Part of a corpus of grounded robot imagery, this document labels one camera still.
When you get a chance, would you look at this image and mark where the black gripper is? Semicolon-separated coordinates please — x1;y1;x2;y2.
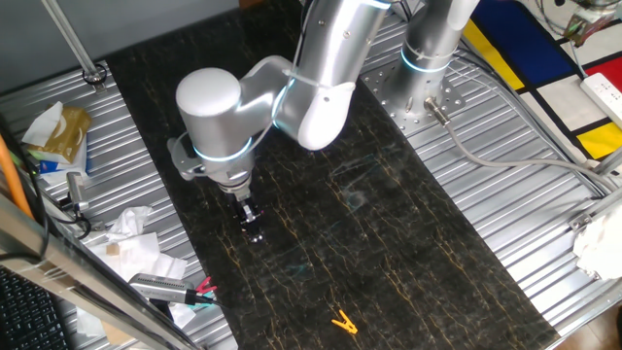
222;183;266;245

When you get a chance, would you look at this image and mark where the red clothespin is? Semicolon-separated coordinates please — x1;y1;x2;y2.
193;275;219;296

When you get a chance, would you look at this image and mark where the teal clothespin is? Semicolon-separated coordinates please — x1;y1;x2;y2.
188;286;219;311

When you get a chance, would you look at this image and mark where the black marble pattern mat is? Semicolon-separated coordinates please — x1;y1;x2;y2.
104;0;563;350

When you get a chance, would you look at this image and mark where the flat white tissue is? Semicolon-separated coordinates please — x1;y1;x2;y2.
86;231;190;296

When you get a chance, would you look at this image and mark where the crumpled white tissue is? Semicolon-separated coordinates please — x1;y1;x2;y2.
105;205;154;243

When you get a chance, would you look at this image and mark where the orange clothespin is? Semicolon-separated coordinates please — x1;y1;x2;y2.
330;309;360;336

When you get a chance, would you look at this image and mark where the large wooden cube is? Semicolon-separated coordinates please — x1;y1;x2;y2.
99;319;133;347

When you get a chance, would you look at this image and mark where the yellow tissue box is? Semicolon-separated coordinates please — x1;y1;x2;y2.
28;138;91;185
41;105;93;165

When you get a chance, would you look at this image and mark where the white tissue sheet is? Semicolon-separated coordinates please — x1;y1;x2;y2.
20;100;65;149

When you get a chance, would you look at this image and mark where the black keyboard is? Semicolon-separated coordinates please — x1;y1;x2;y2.
0;265;72;350

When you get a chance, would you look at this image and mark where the orange tube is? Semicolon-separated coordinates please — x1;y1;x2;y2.
0;131;34;221

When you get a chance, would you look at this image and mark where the colourful rectangle pattern cloth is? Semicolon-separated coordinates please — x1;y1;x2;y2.
461;0;622;161

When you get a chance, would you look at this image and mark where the white crumpled cloth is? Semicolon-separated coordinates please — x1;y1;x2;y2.
571;203;622;282

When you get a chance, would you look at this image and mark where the white power strip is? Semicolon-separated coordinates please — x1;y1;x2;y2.
579;71;622;130

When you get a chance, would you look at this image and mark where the wrist camera with grey bracket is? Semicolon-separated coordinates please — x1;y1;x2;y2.
166;131;208;183

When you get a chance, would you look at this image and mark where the black cable loop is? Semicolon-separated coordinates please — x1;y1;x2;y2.
52;193;93;241

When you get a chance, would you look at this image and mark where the silver camera pole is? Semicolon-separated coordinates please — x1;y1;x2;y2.
65;171;91;214
41;0;109;94

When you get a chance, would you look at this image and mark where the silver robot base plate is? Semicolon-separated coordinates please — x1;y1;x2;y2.
362;60;467;138

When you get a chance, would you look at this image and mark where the aluminium frame bar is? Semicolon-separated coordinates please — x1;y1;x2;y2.
0;192;203;350

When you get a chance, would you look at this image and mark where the thick grey robot cable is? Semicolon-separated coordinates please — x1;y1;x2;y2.
422;95;621;193

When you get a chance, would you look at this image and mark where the metal corner bracket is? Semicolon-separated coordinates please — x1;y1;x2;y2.
567;211;595;233

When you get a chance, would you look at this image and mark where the metal device with wires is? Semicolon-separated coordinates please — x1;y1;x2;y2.
550;0;619;50

